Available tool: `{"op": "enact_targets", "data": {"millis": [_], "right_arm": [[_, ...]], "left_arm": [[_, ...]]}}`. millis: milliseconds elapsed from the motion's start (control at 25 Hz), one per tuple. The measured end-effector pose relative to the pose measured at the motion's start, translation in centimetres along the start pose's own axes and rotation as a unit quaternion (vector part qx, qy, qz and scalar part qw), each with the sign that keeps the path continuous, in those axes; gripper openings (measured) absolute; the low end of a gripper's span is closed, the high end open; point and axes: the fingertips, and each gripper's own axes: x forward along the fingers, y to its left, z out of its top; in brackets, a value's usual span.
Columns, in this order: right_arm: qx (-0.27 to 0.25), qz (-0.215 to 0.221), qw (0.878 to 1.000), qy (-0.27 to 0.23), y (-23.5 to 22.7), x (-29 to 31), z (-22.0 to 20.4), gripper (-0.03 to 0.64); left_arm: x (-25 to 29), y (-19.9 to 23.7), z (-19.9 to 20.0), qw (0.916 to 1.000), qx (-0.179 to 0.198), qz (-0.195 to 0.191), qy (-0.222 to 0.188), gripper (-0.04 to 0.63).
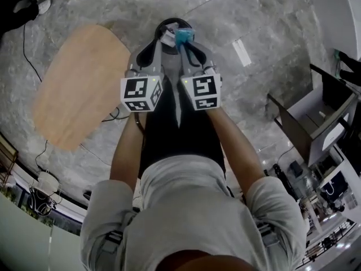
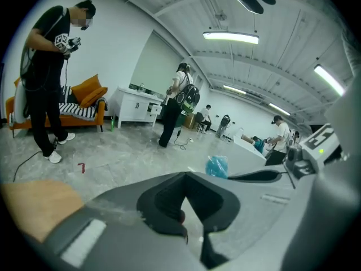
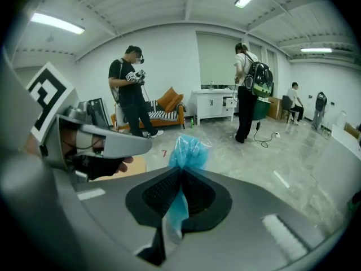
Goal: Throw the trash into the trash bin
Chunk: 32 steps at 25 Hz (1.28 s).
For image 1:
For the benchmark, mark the wooden rack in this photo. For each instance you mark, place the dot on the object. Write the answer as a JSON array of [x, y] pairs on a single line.
[[7, 157]]

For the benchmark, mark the black mesh waste bin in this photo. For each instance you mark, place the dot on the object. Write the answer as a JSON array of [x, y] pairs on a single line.
[[169, 38]]

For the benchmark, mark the white round floor device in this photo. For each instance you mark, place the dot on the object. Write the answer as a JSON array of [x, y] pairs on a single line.
[[47, 182]]

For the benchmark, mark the brown wooden cabinet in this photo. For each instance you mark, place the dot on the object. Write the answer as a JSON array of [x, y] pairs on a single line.
[[296, 123]]

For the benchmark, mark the person's grey shirt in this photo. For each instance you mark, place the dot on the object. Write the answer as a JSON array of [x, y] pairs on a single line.
[[191, 213]]

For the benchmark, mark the white table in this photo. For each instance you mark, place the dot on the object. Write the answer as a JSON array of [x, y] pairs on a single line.
[[338, 15]]

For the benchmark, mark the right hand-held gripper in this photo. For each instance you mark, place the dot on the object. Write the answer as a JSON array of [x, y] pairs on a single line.
[[203, 90]]

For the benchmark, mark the blue wrapper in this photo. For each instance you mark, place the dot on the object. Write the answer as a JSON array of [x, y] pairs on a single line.
[[183, 37]]

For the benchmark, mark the person's right forearm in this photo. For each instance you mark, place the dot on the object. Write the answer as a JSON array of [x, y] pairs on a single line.
[[237, 154]]

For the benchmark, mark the black framed monitor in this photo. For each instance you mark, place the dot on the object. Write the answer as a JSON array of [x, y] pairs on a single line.
[[334, 135]]

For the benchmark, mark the person's left forearm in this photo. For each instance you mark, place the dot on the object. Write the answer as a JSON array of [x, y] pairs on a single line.
[[127, 151]]

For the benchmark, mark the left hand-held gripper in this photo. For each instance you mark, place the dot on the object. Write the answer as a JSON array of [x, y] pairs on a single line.
[[141, 92]]

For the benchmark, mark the person's black trousers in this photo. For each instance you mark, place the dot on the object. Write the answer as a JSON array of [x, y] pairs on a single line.
[[180, 128]]

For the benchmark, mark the oval wooden table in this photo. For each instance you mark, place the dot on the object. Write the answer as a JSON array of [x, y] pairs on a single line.
[[84, 80]]

